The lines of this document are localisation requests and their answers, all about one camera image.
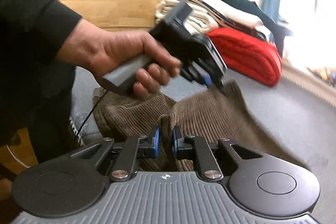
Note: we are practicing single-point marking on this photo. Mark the white folded cloth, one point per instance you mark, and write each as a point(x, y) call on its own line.
point(238, 16)

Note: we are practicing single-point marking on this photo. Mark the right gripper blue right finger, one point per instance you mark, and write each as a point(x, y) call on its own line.
point(182, 146)

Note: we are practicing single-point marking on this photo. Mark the person's left forearm dark sleeve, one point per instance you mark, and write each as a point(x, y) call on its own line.
point(32, 32)

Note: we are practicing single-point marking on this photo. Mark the cream folded blanket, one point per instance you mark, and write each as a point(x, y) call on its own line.
point(199, 21)

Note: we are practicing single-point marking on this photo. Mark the teal folded blanket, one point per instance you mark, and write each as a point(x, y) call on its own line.
point(279, 32)

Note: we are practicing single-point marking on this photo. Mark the red folded blanket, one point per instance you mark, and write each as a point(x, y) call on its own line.
point(254, 58)

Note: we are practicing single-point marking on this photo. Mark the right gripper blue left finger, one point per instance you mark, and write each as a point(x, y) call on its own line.
point(149, 144)

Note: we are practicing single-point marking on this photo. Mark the brown corduroy pants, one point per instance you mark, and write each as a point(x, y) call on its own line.
point(211, 114)

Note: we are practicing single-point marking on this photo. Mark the grey quilted mattress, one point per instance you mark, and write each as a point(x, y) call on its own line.
point(300, 121)

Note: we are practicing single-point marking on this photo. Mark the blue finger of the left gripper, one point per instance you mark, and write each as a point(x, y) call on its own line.
point(207, 81)

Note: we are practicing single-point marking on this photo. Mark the person's left hand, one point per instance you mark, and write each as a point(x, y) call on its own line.
point(101, 52)

